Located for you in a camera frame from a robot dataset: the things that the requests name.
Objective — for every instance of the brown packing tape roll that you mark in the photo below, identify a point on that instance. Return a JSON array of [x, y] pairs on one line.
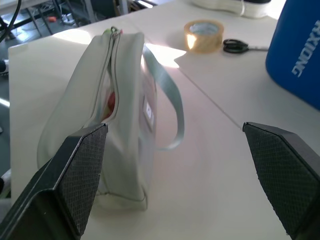
[[203, 36]]

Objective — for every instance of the blue plastic container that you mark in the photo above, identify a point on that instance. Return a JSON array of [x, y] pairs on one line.
[[295, 52]]

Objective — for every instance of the white power strip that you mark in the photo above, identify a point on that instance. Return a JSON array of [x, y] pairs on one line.
[[67, 19]]

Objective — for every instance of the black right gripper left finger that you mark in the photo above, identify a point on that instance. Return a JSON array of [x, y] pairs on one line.
[[75, 180]]

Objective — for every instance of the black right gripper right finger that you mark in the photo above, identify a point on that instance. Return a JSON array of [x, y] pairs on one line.
[[282, 172]]

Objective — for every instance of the white zippered fabric bag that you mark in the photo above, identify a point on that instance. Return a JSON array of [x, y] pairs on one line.
[[125, 120]]

